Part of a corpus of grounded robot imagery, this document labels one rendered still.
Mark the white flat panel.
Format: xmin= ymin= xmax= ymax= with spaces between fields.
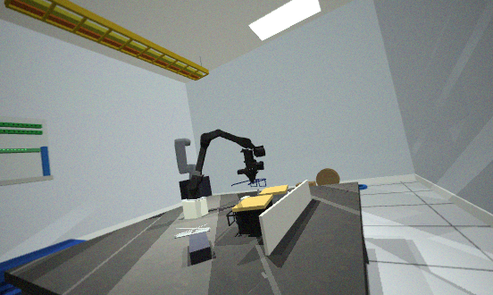
xmin=259 ymin=180 xmax=312 ymax=256

